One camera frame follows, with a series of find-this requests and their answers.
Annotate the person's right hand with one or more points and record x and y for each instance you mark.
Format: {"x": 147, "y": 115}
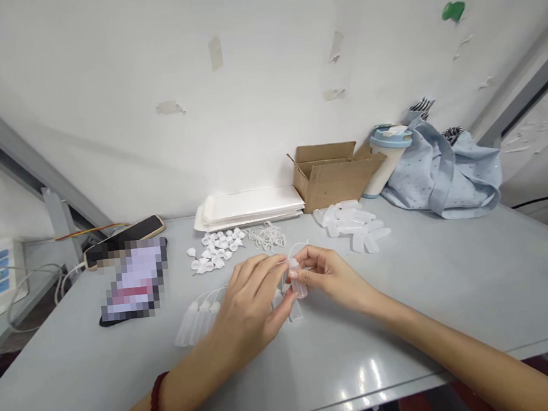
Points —
{"x": 342, "y": 281}

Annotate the person's left hand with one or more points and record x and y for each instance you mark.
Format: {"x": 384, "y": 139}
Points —
{"x": 245, "y": 310}

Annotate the person's right thumb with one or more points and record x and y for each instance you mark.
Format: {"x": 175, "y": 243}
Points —
{"x": 305, "y": 275}

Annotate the person's left index finger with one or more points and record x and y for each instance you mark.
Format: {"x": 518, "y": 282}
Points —
{"x": 262, "y": 264}

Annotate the person's right index finger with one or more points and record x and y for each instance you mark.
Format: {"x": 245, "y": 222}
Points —
{"x": 321, "y": 256}

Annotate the person's right fingers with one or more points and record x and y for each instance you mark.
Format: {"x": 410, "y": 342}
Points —
{"x": 313, "y": 290}

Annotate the person's left thumb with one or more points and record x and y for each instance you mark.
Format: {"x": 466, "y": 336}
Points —
{"x": 281, "y": 309}

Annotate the small clear plastic bottle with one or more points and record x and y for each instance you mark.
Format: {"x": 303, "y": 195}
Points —
{"x": 295, "y": 286}

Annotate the pile of empty clear bottles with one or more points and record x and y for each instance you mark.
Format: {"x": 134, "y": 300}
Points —
{"x": 351, "y": 229}

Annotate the pile of white nozzle caps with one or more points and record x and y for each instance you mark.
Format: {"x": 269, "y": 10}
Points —
{"x": 218, "y": 252}

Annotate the stack of white paper trays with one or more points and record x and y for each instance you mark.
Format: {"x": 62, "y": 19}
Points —
{"x": 250, "y": 208}

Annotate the open cardboard box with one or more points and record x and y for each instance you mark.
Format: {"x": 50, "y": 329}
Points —
{"x": 334, "y": 180}

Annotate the white tumbler with blue lid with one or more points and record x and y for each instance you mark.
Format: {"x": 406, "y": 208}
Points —
{"x": 386, "y": 165}

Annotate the phone in beige case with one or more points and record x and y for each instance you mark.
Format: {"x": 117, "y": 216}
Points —
{"x": 127, "y": 236}

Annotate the light blue dotted cloth bag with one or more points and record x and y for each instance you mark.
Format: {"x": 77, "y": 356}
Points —
{"x": 451, "y": 179}

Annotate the beige tape strip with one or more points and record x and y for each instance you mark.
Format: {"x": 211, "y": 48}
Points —
{"x": 170, "y": 107}
{"x": 334, "y": 94}

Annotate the black phone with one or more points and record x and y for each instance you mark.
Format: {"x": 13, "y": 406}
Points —
{"x": 106, "y": 321}

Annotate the black white striped cloth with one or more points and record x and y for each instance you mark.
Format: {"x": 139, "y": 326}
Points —
{"x": 423, "y": 107}

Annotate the green tape piece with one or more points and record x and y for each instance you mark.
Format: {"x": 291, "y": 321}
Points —
{"x": 453, "y": 10}

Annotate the grey metal bracket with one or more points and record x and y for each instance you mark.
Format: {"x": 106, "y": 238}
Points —
{"x": 55, "y": 212}

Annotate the grey metal frame bar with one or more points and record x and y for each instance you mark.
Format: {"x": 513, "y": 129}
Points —
{"x": 525, "y": 94}
{"x": 21, "y": 147}

